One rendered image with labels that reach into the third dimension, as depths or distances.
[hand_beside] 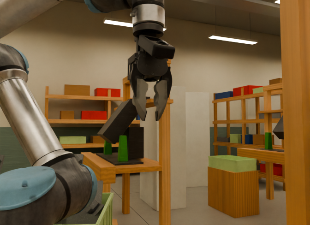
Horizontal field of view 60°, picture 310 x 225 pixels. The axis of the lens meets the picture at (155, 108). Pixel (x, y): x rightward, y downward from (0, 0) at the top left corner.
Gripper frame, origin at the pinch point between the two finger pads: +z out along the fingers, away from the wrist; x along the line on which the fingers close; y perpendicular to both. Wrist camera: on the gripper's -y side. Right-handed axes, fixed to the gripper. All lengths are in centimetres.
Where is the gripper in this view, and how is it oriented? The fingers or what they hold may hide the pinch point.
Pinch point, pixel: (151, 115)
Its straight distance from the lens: 59.1
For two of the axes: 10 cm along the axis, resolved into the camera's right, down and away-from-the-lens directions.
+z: 0.0, 10.0, -0.6
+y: -3.7, 0.6, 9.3
